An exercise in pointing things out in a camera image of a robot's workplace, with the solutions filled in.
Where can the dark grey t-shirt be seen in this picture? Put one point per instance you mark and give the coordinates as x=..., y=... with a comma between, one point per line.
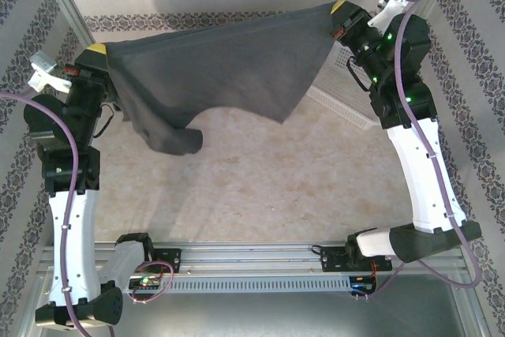
x=221, y=64

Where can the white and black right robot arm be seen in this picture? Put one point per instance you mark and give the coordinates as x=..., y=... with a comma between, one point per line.
x=422, y=171

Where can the white perforated plastic basket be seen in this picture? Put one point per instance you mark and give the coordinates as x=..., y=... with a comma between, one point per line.
x=343, y=88

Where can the small circuit board green light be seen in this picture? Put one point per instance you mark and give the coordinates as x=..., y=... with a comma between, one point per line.
x=145, y=283

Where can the small circuit board blue light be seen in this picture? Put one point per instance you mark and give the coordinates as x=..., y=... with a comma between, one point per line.
x=362, y=283

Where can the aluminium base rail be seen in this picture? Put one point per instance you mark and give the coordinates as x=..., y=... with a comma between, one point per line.
x=252, y=256

